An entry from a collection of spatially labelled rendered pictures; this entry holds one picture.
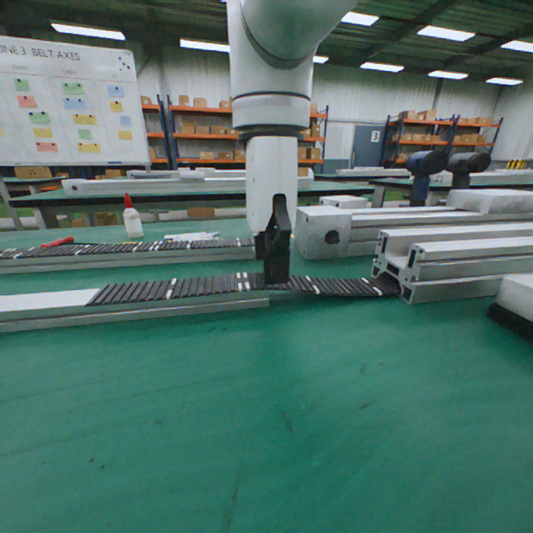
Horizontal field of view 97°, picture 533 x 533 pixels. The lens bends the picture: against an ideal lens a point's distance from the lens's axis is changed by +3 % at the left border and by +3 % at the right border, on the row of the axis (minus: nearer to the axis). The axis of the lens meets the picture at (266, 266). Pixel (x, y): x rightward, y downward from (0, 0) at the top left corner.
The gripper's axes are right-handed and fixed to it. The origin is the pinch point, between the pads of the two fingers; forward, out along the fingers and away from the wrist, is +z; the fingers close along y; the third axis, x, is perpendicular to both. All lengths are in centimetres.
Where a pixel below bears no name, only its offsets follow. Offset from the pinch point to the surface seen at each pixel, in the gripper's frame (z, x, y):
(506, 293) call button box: 2.0, 27.5, 10.2
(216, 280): 2.5, -7.6, -0.5
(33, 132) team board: -40, -182, -264
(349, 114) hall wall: -209, 565, -1105
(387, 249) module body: 0.2, 19.6, -2.2
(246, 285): 2.5, -3.7, 1.9
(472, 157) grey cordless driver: -14, 68, -36
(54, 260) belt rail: 4.1, -37.7, -17.1
